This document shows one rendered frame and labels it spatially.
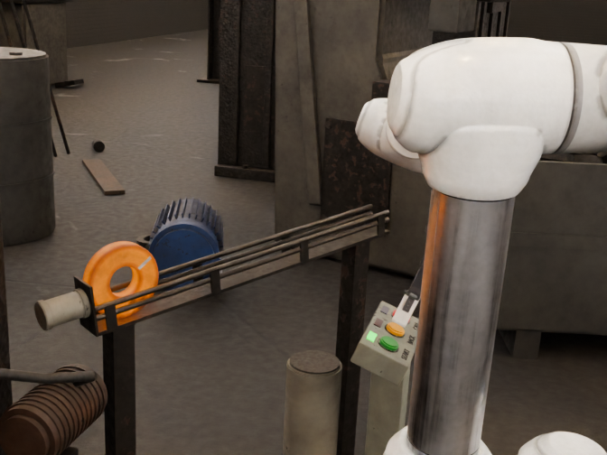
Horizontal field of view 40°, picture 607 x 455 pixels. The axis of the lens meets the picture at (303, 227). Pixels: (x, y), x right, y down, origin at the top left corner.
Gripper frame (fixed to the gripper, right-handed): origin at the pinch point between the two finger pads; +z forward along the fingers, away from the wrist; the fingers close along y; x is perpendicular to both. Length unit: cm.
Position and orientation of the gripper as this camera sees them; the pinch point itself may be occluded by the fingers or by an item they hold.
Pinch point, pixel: (406, 309)
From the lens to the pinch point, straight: 169.0
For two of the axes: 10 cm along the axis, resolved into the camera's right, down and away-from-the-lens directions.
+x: 8.8, 4.5, -1.3
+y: -2.8, 2.7, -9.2
